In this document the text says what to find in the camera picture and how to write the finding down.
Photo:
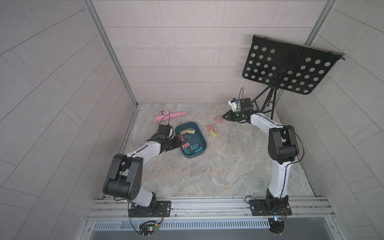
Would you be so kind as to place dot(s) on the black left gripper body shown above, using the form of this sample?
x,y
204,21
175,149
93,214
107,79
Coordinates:
x,y
171,143

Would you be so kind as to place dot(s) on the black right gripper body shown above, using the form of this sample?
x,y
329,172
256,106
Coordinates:
x,y
237,116

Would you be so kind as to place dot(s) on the yellow binder clip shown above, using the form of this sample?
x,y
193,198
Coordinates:
x,y
213,134

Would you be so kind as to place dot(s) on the teal plastic storage box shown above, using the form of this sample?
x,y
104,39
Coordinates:
x,y
193,143

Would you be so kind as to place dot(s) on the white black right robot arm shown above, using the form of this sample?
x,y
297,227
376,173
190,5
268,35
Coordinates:
x,y
283,149

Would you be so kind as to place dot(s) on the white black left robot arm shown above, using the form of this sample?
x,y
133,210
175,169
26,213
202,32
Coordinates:
x,y
124,178

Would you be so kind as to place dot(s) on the pink plastic tube case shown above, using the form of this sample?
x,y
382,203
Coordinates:
x,y
169,116

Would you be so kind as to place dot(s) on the colourful printed card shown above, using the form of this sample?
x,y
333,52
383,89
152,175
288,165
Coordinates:
x,y
166,112

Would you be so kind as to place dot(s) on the black perforated music stand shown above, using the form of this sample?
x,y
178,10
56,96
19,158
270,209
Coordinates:
x,y
282,65

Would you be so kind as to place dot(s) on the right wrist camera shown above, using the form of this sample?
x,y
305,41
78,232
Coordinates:
x,y
241,105

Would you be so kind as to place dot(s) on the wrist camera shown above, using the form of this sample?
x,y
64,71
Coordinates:
x,y
164,132
241,105

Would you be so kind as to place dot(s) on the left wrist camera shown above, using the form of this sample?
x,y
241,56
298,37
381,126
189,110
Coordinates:
x,y
164,132

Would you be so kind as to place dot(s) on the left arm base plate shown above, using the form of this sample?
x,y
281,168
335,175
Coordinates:
x,y
150,208

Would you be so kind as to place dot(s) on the aluminium rail frame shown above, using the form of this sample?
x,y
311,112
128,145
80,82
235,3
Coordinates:
x,y
211,208

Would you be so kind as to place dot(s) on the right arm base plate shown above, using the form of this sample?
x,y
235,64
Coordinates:
x,y
270,207

